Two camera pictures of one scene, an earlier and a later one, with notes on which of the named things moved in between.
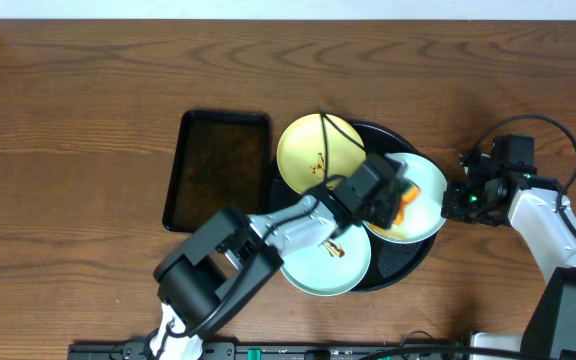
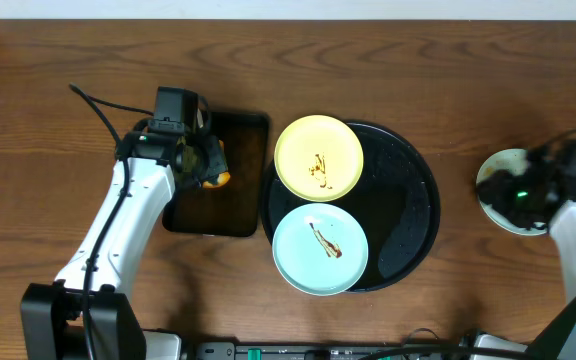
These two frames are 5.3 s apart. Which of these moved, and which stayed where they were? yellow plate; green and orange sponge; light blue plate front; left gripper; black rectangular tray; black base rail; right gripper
Moved: right gripper; green and orange sponge; left gripper
Stayed: black base rail; yellow plate; light blue plate front; black rectangular tray
